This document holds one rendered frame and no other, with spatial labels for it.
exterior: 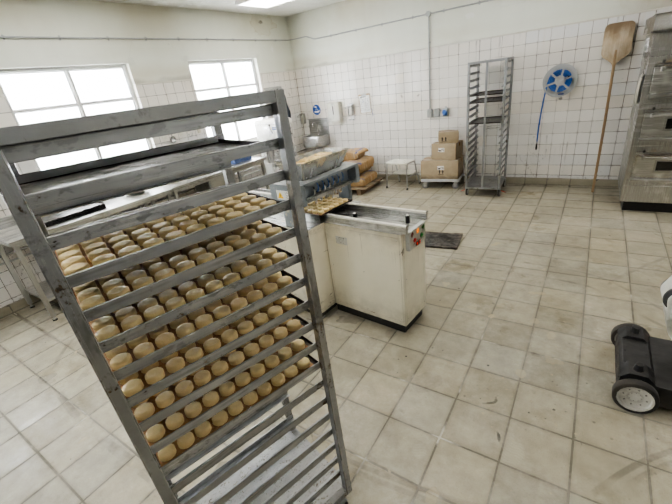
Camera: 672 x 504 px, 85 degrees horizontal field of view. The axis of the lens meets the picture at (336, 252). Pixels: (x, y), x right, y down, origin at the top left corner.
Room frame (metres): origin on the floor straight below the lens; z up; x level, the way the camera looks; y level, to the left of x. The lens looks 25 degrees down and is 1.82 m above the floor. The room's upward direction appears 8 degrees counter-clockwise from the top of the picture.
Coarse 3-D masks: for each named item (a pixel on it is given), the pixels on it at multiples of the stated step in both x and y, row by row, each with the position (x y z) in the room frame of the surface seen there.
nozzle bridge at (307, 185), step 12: (336, 168) 2.99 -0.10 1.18; (348, 168) 2.99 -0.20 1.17; (312, 180) 2.69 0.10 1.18; (324, 180) 2.89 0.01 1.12; (336, 180) 3.00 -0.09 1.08; (348, 180) 3.07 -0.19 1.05; (276, 192) 2.73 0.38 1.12; (312, 192) 2.77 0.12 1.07; (324, 192) 2.80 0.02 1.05; (348, 192) 3.14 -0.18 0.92; (288, 216) 2.68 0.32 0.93
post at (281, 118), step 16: (288, 128) 1.06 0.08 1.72; (288, 144) 1.06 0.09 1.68; (288, 160) 1.05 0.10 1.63; (288, 176) 1.06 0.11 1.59; (288, 192) 1.07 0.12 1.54; (304, 224) 1.06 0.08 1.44; (304, 240) 1.06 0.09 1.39; (304, 256) 1.05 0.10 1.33; (304, 272) 1.06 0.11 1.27; (320, 320) 1.06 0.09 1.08; (320, 336) 1.05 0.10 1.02; (320, 352) 1.06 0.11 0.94; (336, 400) 1.07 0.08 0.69; (336, 416) 1.06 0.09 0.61; (336, 432) 1.05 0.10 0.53; (336, 448) 1.07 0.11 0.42
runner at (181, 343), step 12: (288, 288) 1.03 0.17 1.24; (264, 300) 0.98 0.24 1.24; (240, 312) 0.93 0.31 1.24; (252, 312) 0.95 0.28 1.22; (216, 324) 0.88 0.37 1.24; (228, 324) 0.90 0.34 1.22; (192, 336) 0.84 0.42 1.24; (204, 336) 0.86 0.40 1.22; (168, 348) 0.80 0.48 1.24; (180, 348) 0.82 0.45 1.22; (144, 360) 0.77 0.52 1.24; (156, 360) 0.78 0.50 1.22; (120, 372) 0.73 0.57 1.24; (132, 372) 0.74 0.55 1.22
